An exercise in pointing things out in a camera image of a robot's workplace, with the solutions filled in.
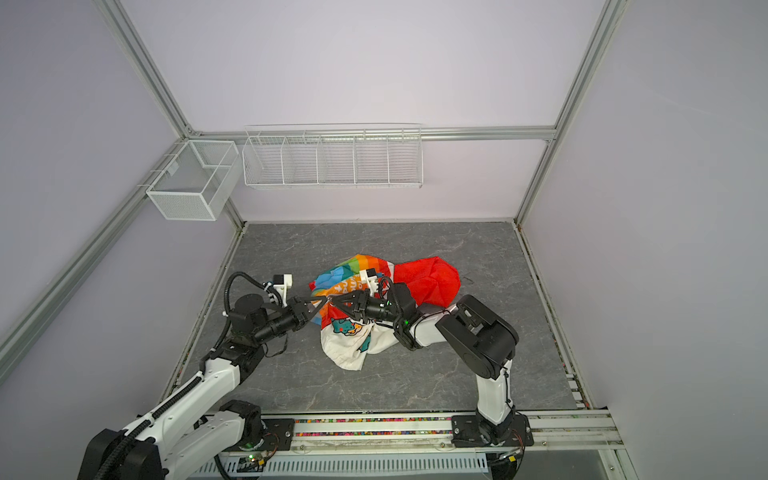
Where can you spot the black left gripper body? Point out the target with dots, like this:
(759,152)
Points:
(281,321)

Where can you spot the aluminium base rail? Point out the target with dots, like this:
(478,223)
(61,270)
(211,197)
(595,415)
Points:
(419,433)

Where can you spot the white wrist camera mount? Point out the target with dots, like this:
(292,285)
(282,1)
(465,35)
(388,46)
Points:
(282,283)
(370,278)

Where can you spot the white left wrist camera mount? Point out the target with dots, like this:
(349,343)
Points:
(282,283)

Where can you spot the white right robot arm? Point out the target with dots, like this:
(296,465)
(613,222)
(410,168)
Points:
(481,338)

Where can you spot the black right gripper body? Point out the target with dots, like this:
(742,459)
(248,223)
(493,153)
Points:
(380,311)

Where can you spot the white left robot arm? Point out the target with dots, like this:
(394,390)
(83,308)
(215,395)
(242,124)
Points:
(198,422)

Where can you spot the white mesh box basket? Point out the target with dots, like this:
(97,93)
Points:
(198,181)

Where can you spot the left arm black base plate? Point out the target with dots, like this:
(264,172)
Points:
(273,434)

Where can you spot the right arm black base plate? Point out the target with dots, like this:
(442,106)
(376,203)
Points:
(474,430)

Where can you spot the white vented cable duct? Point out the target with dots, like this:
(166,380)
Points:
(359,466)

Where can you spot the colourful rainbow kids jacket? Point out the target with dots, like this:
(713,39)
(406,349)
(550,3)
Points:
(347,342)

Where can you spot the white wire shelf basket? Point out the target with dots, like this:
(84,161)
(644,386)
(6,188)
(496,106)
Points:
(333,155)

